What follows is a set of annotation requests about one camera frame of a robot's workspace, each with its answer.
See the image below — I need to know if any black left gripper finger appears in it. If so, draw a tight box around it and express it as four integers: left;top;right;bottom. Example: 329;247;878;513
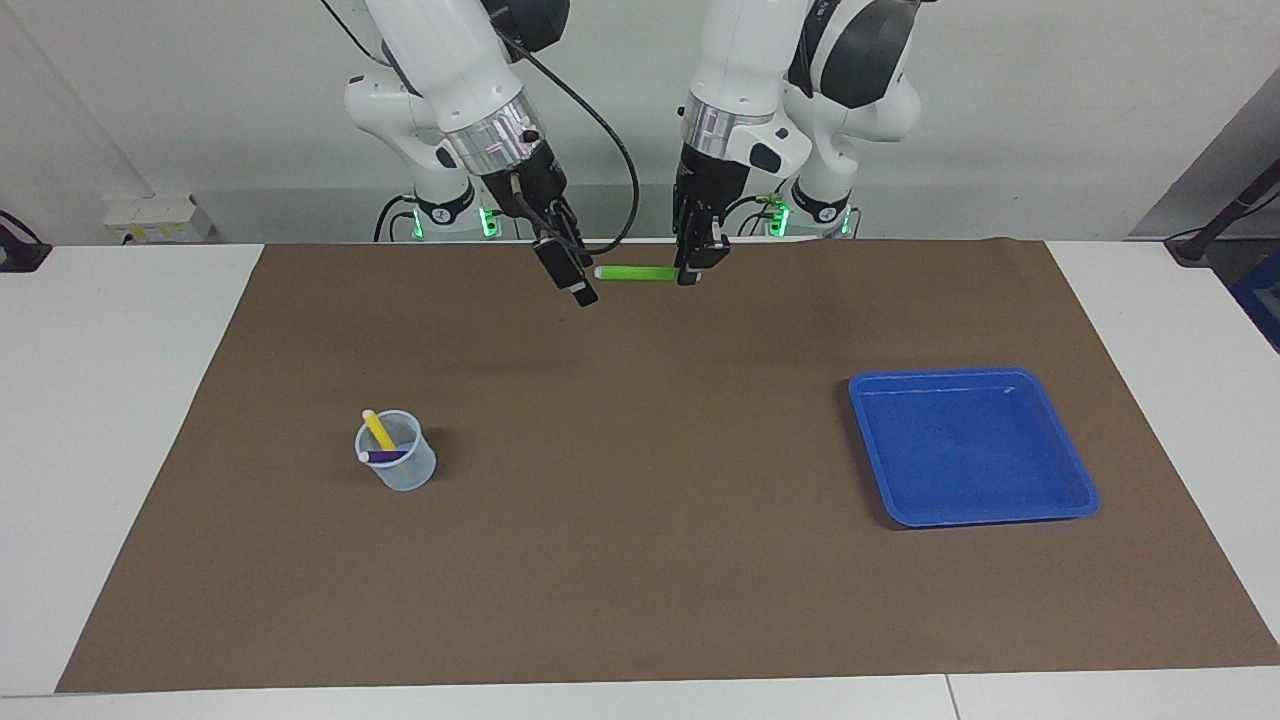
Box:
698;214;733;272
674;200;701;288

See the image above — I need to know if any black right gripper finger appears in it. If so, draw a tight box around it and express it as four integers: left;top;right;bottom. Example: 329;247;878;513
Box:
545;195;592;272
532;236;600;309

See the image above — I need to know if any green marker pen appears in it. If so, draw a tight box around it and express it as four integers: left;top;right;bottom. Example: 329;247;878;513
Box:
594;264;704;285

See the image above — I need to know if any translucent plastic cup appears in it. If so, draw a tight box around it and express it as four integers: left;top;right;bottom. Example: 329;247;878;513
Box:
355;410;437;492

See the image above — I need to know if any brown table mat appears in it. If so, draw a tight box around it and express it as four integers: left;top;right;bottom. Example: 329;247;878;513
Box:
55;238;1280;694

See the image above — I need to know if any blue plastic tray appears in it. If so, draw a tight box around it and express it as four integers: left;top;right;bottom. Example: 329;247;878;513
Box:
848;367;1102;528

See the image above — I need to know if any white power strip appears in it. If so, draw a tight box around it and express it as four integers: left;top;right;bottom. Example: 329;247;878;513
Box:
102;195;216;244

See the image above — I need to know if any black stand pole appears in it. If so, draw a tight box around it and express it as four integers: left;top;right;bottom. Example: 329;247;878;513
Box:
1165;160;1280;266

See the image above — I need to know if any blue storage box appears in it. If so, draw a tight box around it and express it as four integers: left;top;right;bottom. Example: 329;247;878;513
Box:
1230;250;1280;353

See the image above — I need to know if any black base power cable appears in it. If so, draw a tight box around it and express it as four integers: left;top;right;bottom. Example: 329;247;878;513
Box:
374;195;421;243
725;190;791;238

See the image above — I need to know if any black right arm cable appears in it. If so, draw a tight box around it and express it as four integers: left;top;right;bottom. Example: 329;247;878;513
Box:
490;20;641;257

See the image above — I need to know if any black clamp mount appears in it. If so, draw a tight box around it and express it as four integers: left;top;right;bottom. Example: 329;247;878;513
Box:
0;210;53;273

